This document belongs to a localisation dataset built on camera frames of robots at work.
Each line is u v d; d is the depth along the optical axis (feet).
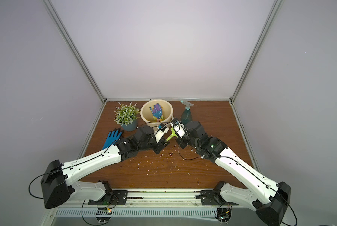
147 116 3.10
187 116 3.27
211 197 2.40
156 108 3.20
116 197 2.38
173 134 2.42
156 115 3.20
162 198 2.43
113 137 3.16
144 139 1.93
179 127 1.89
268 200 1.22
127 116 2.92
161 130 2.15
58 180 1.31
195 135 1.69
